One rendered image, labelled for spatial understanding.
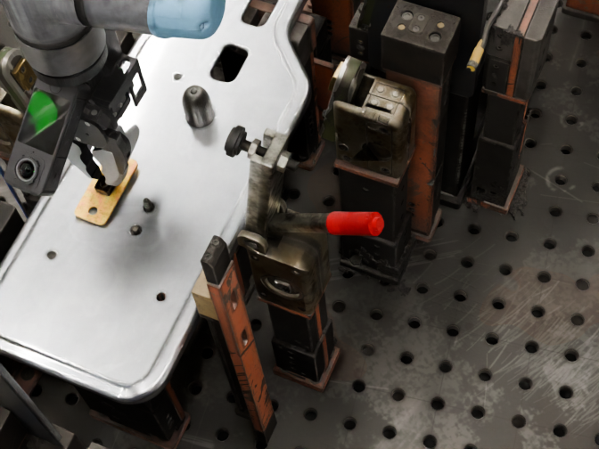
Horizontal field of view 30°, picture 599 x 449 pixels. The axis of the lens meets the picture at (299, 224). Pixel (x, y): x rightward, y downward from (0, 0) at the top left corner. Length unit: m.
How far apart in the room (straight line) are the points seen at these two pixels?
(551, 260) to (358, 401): 0.32
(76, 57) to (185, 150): 0.27
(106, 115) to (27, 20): 0.16
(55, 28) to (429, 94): 0.43
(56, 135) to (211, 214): 0.22
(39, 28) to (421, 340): 0.69
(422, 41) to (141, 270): 0.37
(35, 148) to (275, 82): 0.33
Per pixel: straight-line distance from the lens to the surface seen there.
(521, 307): 1.47
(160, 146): 1.24
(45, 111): 1.06
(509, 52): 1.24
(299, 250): 1.10
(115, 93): 1.09
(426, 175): 1.36
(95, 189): 1.21
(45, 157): 1.06
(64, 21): 0.96
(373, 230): 1.01
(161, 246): 1.18
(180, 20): 0.91
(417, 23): 1.16
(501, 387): 1.42
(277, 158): 0.96
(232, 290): 1.01
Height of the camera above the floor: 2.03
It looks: 62 degrees down
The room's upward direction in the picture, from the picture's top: 8 degrees counter-clockwise
